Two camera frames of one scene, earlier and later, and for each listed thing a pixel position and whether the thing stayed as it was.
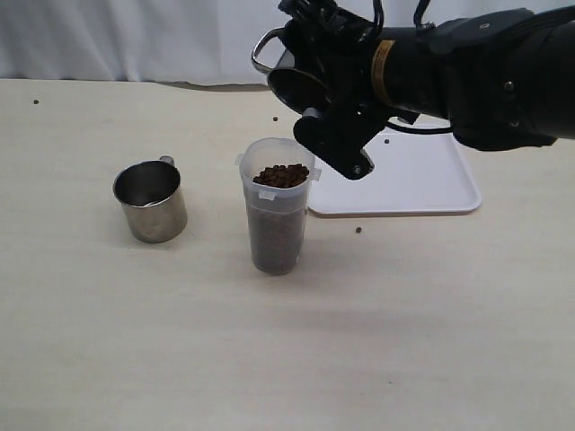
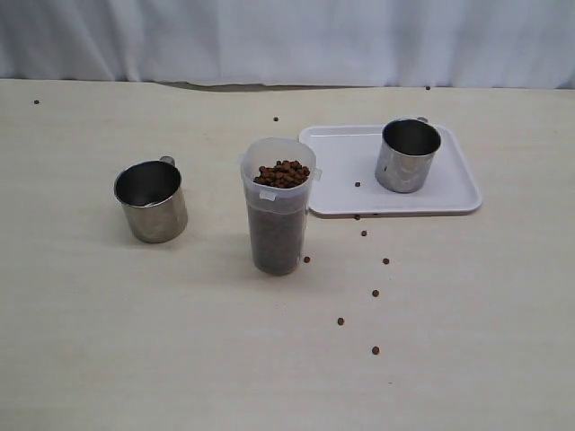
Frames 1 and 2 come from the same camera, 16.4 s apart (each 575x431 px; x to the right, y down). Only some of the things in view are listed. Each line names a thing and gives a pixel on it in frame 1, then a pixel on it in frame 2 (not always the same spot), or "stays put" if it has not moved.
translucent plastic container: [278, 172] stays put
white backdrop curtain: [191, 41] stays put
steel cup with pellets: [298, 90] to [405, 153]
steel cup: [153, 200] stays put
